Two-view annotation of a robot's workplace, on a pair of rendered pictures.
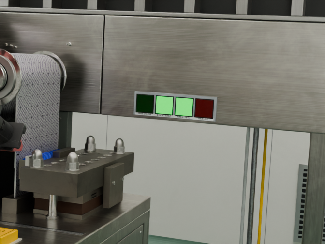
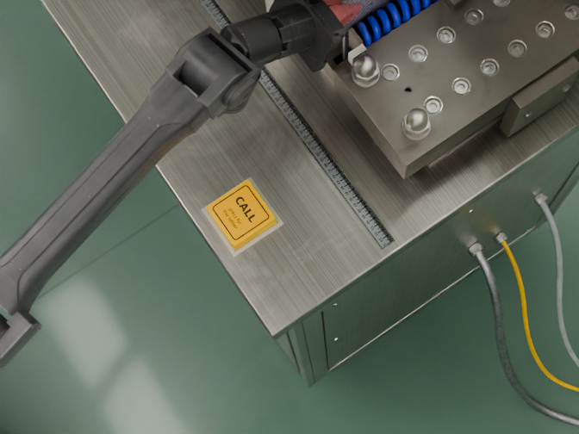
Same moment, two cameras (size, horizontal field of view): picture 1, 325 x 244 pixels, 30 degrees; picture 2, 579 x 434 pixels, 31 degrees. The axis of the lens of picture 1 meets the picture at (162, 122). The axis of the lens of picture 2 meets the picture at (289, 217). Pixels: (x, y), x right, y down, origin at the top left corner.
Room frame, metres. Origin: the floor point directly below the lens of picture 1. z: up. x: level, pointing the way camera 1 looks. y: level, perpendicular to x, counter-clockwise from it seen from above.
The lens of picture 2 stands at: (1.08, 0.01, 2.29)
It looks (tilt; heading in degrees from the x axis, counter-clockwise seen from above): 74 degrees down; 48
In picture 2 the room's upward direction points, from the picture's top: 10 degrees counter-clockwise
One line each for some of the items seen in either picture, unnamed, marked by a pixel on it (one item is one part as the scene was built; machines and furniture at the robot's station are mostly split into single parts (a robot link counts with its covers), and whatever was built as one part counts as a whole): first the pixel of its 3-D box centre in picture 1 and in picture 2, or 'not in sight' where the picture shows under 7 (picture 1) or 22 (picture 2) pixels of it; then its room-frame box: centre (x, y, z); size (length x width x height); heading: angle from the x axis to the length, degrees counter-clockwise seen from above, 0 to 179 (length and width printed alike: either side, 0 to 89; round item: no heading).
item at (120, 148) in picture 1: (119, 145); not in sight; (1.81, 0.13, 1.05); 0.04 x 0.04 x 0.04
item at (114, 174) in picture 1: (114, 184); (540, 99); (1.66, 0.12, 0.96); 0.10 x 0.03 x 0.11; 163
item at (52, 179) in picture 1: (82, 169); (492, 41); (1.67, 0.22, 1.00); 0.40 x 0.16 x 0.06; 163
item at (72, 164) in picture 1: (72, 160); (417, 120); (1.50, 0.22, 1.05); 0.04 x 0.04 x 0.04
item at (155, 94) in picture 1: (174, 106); not in sight; (1.76, -0.03, 1.18); 0.25 x 0.01 x 0.07; 73
